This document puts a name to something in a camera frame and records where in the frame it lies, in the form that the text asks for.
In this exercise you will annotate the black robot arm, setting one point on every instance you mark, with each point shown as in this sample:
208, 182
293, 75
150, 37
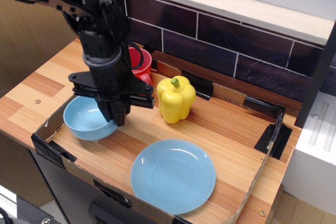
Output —
103, 28

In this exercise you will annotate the white appliance top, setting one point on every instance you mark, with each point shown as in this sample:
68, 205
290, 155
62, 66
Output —
310, 176

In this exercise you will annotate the black side post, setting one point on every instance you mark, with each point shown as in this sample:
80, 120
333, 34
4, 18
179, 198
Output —
318, 78

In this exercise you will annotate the cardboard fence with black tape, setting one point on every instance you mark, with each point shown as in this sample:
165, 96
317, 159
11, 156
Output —
247, 184

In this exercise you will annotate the red plastic cup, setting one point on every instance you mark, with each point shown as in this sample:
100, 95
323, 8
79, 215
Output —
141, 63

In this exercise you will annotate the light blue plate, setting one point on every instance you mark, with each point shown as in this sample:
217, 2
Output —
175, 176

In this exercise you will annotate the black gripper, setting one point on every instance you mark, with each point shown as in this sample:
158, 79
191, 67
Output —
110, 77

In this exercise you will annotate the light blue bowl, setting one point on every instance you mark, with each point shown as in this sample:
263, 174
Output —
86, 121

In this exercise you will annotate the dark brick backsplash panel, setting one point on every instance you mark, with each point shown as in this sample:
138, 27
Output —
259, 49

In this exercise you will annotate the yellow toy bell pepper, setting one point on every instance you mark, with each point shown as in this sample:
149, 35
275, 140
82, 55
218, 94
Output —
176, 96

